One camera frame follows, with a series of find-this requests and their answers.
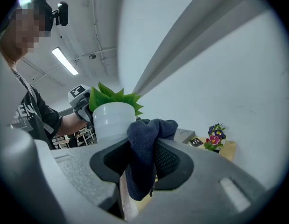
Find flat grey box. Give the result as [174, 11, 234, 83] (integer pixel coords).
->
[176, 128, 197, 145]

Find colourful flowers in small pot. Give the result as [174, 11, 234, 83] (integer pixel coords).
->
[204, 123, 227, 153]

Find person's head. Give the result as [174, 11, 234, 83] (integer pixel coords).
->
[0, 0, 54, 68]

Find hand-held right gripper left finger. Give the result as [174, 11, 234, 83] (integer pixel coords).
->
[50, 136, 131, 219]

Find green plant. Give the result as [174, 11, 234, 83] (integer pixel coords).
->
[89, 82, 145, 143]

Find black head-mounted camera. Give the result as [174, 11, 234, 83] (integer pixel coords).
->
[52, 1, 69, 27]

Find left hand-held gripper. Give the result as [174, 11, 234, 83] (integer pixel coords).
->
[68, 84, 95, 128]

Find person's black printed t-shirt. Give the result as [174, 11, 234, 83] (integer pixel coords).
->
[11, 69, 63, 150]

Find dark blue cloth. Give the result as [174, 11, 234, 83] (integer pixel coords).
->
[125, 119, 179, 202]

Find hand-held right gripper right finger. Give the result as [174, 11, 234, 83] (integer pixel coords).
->
[134, 138, 276, 224]

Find white side table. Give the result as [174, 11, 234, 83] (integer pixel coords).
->
[76, 128, 96, 147]

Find person's left forearm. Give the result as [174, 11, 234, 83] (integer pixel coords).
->
[56, 112, 88, 138]

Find small black marker card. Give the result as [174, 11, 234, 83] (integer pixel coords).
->
[188, 138, 204, 148]

